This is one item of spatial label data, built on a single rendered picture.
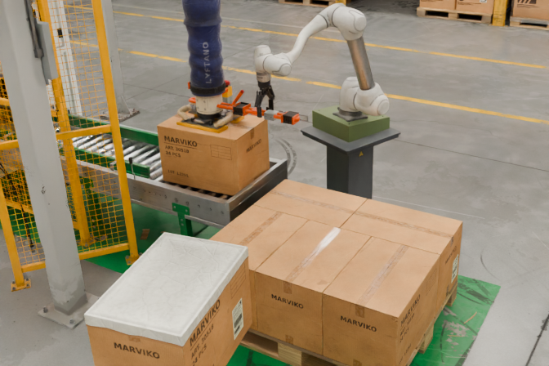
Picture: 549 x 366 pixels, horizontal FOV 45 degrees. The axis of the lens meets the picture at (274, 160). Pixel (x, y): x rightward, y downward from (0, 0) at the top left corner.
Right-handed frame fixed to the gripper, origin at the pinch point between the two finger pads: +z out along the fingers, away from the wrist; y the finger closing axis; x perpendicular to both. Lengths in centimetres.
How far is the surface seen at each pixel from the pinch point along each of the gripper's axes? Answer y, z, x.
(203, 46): 10, -40, -36
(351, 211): 2, 54, 59
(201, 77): 11.3, -20.4, -38.3
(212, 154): 20.3, 26.2, -27.6
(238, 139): 17.1, 13.5, -9.7
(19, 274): 104, 98, -129
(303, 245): 49, 53, 52
